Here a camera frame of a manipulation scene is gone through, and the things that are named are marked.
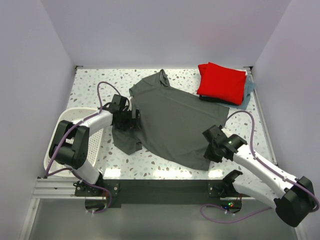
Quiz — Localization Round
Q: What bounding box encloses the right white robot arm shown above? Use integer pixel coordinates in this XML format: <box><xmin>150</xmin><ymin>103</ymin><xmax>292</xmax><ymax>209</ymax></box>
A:
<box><xmin>202</xmin><ymin>125</ymin><xmax>320</xmax><ymax>227</ymax></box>

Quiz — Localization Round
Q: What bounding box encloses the folded black t shirt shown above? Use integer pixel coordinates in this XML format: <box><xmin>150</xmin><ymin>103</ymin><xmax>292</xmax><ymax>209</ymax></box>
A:
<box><xmin>199</xmin><ymin>95</ymin><xmax>239</xmax><ymax>108</ymax></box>

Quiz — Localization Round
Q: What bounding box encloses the white plastic basket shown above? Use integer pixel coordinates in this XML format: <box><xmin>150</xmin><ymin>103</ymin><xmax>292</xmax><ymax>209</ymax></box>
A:
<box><xmin>43</xmin><ymin>107</ymin><xmax>103</xmax><ymax>178</ymax></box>

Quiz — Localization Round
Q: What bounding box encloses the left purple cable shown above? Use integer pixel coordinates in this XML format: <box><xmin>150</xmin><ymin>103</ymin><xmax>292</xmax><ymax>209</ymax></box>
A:
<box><xmin>44</xmin><ymin>81</ymin><xmax>121</xmax><ymax>215</ymax></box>

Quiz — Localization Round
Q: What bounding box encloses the folded red t shirt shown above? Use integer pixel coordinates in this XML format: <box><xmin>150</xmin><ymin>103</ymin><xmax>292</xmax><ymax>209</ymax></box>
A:
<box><xmin>197</xmin><ymin>62</ymin><xmax>247</xmax><ymax>106</ymax></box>

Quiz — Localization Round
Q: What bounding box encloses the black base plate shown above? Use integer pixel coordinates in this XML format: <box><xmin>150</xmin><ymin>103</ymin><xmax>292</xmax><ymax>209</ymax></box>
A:
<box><xmin>73</xmin><ymin>179</ymin><xmax>240</xmax><ymax>210</ymax></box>

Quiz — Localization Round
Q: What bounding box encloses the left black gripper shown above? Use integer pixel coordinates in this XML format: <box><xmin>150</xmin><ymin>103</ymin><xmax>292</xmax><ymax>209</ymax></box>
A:
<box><xmin>114</xmin><ymin>108</ymin><xmax>141</xmax><ymax>130</ymax></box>

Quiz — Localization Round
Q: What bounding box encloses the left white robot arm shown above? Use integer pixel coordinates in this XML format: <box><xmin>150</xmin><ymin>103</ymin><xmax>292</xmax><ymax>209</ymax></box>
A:
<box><xmin>46</xmin><ymin>94</ymin><xmax>141</xmax><ymax>196</ymax></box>

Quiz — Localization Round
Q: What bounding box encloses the aluminium frame rail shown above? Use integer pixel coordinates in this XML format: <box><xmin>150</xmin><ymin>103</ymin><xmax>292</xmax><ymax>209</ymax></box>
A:
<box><xmin>243</xmin><ymin>65</ymin><xmax>291</xmax><ymax>183</ymax></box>

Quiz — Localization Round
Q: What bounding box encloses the grey t shirt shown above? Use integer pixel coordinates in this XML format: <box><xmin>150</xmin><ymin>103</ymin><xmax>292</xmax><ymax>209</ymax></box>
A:
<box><xmin>112</xmin><ymin>70</ymin><xmax>229</xmax><ymax>171</ymax></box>

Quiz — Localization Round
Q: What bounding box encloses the folded light blue t shirt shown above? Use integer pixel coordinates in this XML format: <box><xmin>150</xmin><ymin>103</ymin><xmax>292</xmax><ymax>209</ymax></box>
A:
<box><xmin>236</xmin><ymin>77</ymin><xmax>256</xmax><ymax>110</ymax></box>

